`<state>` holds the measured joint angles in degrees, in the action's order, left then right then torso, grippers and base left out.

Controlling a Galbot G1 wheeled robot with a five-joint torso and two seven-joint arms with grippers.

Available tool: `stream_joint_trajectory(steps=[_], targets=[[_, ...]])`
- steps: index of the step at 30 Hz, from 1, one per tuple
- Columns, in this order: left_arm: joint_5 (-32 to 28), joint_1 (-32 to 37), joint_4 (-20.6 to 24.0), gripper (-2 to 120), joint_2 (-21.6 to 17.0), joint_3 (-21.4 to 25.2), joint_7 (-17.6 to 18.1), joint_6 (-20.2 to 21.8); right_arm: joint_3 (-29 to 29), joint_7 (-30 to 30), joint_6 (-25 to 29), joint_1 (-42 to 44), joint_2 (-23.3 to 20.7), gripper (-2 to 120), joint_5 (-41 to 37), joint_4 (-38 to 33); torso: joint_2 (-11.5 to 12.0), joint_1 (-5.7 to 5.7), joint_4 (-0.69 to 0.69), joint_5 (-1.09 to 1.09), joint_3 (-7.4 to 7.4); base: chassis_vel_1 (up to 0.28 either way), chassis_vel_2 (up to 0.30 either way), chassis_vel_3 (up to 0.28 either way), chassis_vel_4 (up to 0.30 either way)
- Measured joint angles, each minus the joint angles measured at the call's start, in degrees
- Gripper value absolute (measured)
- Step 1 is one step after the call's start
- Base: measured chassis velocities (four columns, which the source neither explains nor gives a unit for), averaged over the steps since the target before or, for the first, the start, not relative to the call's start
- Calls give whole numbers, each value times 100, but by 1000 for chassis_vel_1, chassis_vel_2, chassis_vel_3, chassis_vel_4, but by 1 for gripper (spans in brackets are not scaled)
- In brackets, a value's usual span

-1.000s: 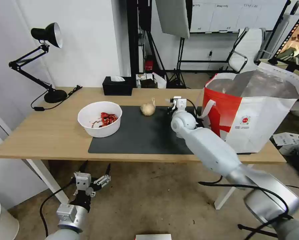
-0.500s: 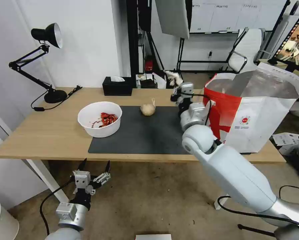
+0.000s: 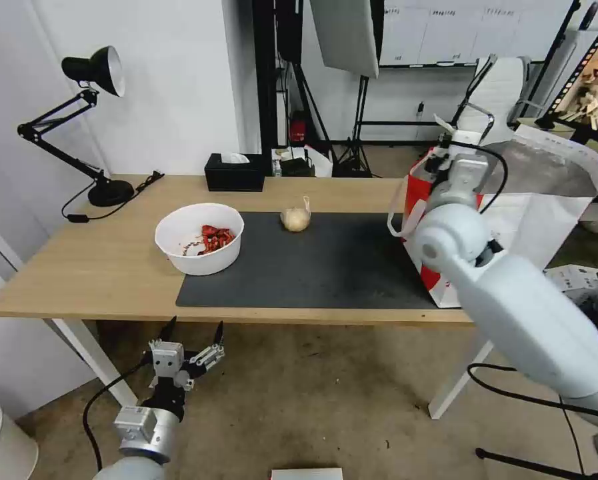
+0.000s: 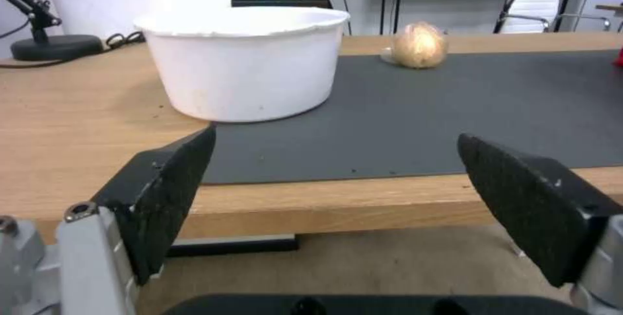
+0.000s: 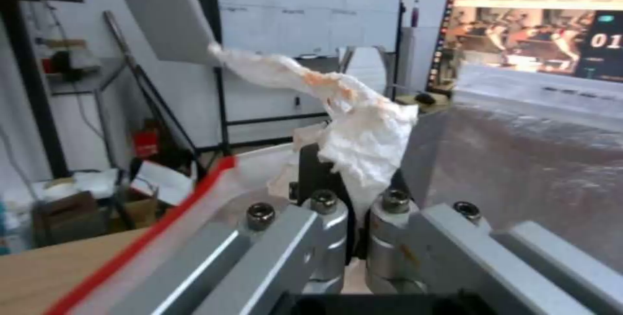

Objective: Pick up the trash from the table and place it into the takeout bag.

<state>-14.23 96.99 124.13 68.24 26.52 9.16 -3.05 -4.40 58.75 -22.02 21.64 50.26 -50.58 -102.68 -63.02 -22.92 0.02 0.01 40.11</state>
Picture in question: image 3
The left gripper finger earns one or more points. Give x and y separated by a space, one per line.
211 356
168 332

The white red takeout bag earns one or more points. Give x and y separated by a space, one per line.
538 220

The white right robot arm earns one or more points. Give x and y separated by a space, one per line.
518 310

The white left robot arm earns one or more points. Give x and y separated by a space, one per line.
138 440

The white round bowl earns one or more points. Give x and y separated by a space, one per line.
198 260

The black tripod light stand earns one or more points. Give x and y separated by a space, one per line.
362 125

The white office chair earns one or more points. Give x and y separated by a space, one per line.
498 95

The wooden table white legs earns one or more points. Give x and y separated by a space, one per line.
103 260

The red chili scraps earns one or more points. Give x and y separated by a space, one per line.
217 239

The black desk mat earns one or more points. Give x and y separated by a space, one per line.
318 270

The red black canister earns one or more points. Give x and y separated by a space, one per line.
298 127

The white robot front shell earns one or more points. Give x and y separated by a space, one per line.
306 474

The black desk lamp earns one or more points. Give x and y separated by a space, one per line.
109 192

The crumpled beige paper ball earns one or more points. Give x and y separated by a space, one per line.
294 218

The white softbox light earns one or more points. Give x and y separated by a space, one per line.
346 35

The black tissue box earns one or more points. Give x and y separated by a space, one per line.
233 177

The grey waste bin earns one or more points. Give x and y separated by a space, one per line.
3 445

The white printed cardboard box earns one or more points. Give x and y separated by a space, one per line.
578 280

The black floor stand leg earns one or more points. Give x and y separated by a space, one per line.
528 459

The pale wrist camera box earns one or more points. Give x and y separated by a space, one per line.
167 357

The white wall board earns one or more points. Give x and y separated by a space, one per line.
453 30

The black upright frame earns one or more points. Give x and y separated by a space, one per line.
266 75

